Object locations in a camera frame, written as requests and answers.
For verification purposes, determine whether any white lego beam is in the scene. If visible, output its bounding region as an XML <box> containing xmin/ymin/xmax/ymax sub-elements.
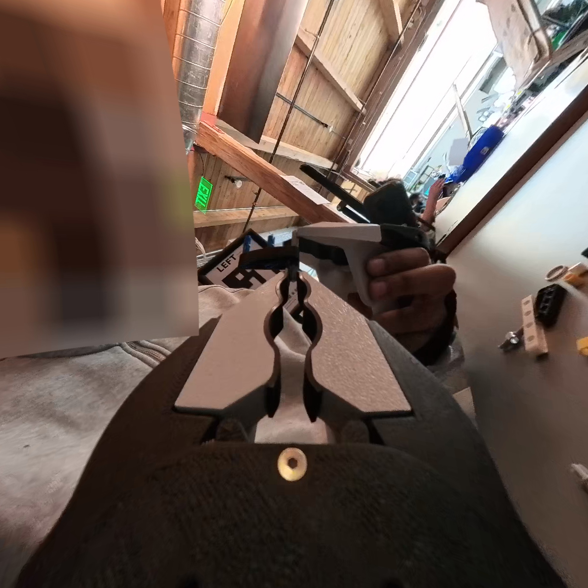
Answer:
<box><xmin>520</xmin><ymin>293</ymin><xmax>550</xmax><ymax>357</ymax></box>

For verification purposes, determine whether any silver ventilation duct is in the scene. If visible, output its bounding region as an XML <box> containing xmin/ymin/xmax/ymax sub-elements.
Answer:
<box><xmin>176</xmin><ymin>0</ymin><xmax>222</xmax><ymax>135</ymax></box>

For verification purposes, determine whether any black blue lego beam assembly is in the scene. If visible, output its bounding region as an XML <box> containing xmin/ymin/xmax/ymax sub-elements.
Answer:
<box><xmin>238</xmin><ymin>231</ymin><xmax>300</xmax><ymax>282</ymax></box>

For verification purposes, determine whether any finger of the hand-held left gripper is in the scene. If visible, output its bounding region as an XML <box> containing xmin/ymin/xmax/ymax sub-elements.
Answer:
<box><xmin>301</xmin><ymin>250</ymin><xmax>353</xmax><ymax>297</ymax></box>
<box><xmin>291</xmin><ymin>222</ymin><xmax>383</xmax><ymax>253</ymax></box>

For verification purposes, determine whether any person's left hand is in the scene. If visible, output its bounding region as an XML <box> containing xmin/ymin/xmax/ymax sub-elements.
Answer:
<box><xmin>349</xmin><ymin>247</ymin><xmax>458</xmax><ymax>355</ymax></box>

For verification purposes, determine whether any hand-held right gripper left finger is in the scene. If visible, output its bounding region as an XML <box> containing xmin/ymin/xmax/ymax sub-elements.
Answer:
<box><xmin>175</xmin><ymin>270</ymin><xmax>295</xmax><ymax>419</ymax></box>

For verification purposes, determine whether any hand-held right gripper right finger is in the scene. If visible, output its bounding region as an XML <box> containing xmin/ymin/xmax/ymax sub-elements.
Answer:
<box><xmin>296</xmin><ymin>271</ymin><xmax>413</xmax><ymax>423</ymax></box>

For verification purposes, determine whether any wooden ceiling beam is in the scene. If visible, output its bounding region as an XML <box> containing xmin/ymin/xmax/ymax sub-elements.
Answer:
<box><xmin>197</xmin><ymin>121</ymin><xmax>355</xmax><ymax>224</ymax></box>

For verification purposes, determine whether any white paper sign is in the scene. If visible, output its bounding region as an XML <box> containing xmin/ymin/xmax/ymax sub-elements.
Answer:
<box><xmin>281</xmin><ymin>175</ymin><xmax>323</xmax><ymax>204</ymax></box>

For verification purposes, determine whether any green exit sign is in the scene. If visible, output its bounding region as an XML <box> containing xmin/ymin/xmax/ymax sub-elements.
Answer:
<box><xmin>194</xmin><ymin>177</ymin><xmax>215</xmax><ymax>215</ymax></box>

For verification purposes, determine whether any black metal bar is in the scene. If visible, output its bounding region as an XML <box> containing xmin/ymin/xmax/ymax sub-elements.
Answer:
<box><xmin>300</xmin><ymin>164</ymin><xmax>369</xmax><ymax>222</ymax></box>

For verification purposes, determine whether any black lego brick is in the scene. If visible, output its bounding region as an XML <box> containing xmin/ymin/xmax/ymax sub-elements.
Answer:
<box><xmin>534</xmin><ymin>283</ymin><xmax>567</xmax><ymax>328</ymax></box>

